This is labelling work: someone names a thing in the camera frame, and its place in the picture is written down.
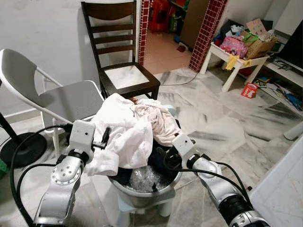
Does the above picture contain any white shirt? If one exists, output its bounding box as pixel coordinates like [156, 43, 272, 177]
[85, 93, 154, 176]

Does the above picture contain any grey folding chair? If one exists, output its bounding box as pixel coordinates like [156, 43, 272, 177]
[0, 49, 105, 157]

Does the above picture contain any beige cloth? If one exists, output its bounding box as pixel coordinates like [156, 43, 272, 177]
[135, 98, 181, 147]

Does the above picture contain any grey laundry basin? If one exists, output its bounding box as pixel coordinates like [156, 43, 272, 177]
[108, 166, 183, 210]

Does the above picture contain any black fan stand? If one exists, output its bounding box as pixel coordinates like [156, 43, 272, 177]
[0, 111, 48, 168]

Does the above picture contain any green plastic basket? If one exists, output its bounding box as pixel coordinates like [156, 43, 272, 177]
[0, 158, 8, 179]

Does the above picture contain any light blue folding table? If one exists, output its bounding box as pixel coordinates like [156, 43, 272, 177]
[250, 137, 303, 227]

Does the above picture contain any dark wooden chair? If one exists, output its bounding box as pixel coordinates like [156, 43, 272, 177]
[80, 1, 161, 101]

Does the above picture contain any black television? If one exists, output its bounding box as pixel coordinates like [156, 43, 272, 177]
[279, 21, 303, 69]

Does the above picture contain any red box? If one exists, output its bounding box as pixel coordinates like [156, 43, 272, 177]
[241, 83, 259, 99]

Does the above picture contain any small white table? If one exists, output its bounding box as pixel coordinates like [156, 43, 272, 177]
[200, 43, 270, 93]

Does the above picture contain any small yellow cloth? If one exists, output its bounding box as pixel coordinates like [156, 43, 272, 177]
[225, 54, 241, 71]

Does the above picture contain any cardboard box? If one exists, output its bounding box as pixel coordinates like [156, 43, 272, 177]
[244, 32, 279, 60]

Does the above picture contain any pink bag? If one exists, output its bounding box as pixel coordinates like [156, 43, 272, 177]
[220, 36, 248, 59]

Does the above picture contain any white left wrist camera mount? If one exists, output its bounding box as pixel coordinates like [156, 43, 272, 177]
[69, 120, 97, 152]

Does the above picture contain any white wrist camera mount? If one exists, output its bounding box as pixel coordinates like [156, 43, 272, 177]
[69, 120, 97, 152]
[171, 133, 197, 160]

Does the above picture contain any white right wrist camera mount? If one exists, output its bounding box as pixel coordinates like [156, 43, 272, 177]
[171, 133, 197, 160]

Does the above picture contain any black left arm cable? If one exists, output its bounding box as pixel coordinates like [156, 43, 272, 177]
[10, 124, 72, 224]

